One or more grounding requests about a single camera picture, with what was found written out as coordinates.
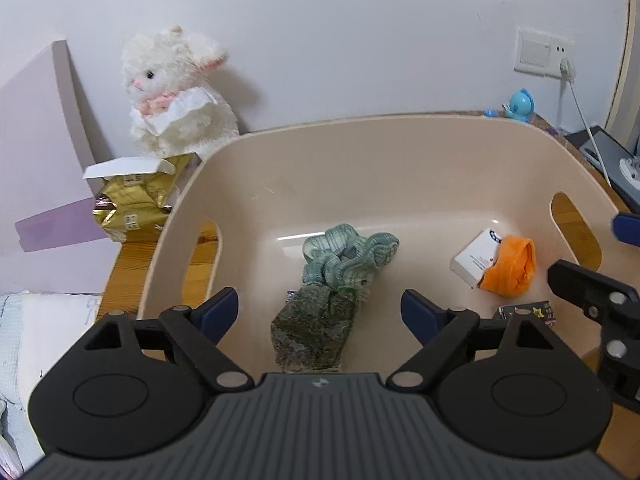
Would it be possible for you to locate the white card box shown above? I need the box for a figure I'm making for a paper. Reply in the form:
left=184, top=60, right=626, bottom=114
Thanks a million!
left=450, top=229, right=502, bottom=288

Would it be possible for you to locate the orange sock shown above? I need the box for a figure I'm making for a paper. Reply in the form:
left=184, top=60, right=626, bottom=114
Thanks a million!
left=480, top=235, right=537, bottom=298

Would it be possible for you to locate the green scrunchie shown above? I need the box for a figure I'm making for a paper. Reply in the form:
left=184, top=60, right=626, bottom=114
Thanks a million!
left=302, top=223, right=400, bottom=302

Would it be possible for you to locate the white stand gadget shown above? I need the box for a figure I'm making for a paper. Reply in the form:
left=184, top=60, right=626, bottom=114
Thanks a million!
left=620, top=156, right=640, bottom=190

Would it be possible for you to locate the black star box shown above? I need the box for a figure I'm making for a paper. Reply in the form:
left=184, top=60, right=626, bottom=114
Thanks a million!
left=492, top=301, right=556, bottom=326

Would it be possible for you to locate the dark laptop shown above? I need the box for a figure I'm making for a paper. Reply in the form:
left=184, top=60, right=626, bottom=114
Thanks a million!
left=566, top=126, right=640, bottom=214

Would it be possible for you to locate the beige plastic basket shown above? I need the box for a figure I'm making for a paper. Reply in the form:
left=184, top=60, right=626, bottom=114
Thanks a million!
left=139, top=115, right=639, bottom=376

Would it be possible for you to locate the gold snack box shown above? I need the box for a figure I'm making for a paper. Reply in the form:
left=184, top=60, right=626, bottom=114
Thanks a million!
left=84, top=153, right=201, bottom=243

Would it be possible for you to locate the blue toy figure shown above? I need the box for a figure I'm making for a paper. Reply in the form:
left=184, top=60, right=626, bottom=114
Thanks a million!
left=503, top=89, right=535, bottom=122

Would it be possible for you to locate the lilac headboard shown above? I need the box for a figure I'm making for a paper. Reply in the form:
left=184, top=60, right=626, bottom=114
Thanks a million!
left=1, top=40, right=119, bottom=294

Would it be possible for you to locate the white pillow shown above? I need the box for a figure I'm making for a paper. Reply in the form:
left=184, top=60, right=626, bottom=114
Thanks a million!
left=1, top=292, right=102, bottom=469

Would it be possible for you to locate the white plush lamb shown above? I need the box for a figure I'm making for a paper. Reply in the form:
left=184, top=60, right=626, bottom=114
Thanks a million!
left=122, top=26, right=240, bottom=159

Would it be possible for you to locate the white power cable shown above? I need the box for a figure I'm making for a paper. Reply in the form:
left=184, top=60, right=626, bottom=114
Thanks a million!
left=558, top=58, right=614, bottom=187

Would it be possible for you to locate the white wall socket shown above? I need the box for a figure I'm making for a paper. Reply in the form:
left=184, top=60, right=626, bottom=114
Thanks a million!
left=514, top=28, right=575, bottom=79

